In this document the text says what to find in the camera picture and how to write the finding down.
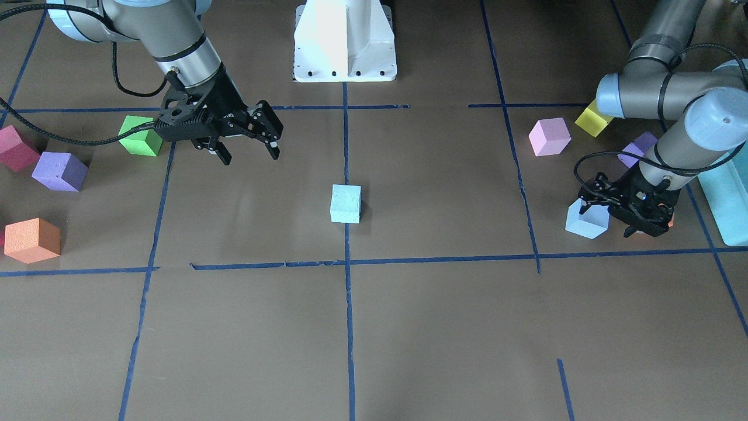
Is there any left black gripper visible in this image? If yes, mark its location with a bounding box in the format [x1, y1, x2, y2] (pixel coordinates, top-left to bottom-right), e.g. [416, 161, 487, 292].
[578, 166, 678, 238]

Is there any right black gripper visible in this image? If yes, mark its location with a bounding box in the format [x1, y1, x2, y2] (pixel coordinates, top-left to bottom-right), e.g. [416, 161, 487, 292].
[153, 64, 284, 165]

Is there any light blue foam block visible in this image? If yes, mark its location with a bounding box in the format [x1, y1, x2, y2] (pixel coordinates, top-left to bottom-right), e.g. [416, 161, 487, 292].
[565, 199, 610, 239]
[330, 184, 362, 224]

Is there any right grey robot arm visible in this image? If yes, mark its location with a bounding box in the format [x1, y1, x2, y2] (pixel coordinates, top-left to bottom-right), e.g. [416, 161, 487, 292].
[49, 1, 283, 165]

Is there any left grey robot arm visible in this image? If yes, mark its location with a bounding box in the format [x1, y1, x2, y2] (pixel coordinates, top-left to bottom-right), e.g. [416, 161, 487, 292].
[578, 1, 746, 237]

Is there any purple foam block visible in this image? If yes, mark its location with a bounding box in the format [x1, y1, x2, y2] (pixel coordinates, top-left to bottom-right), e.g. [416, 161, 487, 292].
[617, 132, 658, 168]
[32, 151, 88, 192]

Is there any yellow foam block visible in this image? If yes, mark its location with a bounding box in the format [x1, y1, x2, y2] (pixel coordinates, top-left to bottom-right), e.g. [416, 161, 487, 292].
[574, 99, 615, 137]

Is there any pink foam block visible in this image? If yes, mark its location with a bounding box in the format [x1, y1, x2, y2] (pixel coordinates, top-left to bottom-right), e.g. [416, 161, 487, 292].
[528, 118, 572, 157]

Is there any green foam block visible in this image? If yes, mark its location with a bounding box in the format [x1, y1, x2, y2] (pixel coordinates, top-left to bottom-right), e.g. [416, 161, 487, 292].
[119, 115, 163, 157]

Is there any teal plastic bin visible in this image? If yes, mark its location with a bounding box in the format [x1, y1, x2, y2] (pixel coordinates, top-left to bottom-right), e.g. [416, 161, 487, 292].
[698, 151, 747, 246]

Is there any red foam block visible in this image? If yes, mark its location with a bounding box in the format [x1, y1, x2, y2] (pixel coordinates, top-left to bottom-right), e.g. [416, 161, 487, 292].
[1, 126, 41, 172]

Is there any textured orange foam block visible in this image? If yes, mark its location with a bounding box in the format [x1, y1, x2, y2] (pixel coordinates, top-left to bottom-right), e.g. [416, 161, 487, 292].
[4, 218, 61, 264]

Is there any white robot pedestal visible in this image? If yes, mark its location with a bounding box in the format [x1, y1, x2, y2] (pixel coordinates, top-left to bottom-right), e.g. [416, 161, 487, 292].
[292, 1, 398, 83]

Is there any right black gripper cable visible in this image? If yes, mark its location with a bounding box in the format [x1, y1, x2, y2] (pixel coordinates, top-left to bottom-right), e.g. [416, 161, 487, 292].
[0, 3, 173, 146]

